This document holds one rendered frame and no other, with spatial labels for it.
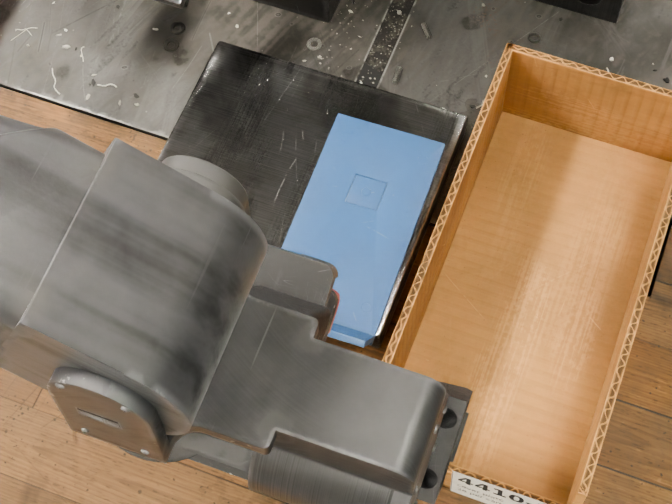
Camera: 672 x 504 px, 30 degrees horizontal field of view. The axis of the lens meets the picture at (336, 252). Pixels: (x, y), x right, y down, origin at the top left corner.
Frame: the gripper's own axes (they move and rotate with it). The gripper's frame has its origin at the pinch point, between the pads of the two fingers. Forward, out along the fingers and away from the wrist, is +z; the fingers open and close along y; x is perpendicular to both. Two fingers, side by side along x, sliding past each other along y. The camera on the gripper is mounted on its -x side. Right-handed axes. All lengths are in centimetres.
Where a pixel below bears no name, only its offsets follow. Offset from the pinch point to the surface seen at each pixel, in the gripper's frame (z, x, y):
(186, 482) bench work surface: 4.5, 3.3, -10.1
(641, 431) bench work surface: 9.7, -19.8, 0.1
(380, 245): 10.4, -2.4, 5.5
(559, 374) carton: 10.1, -14.5, 1.6
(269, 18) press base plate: 20.0, 10.7, 17.3
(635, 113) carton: 14.5, -14.1, 17.5
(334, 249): 9.9, 0.1, 4.5
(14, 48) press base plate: 16.4, 25.9, 10.2
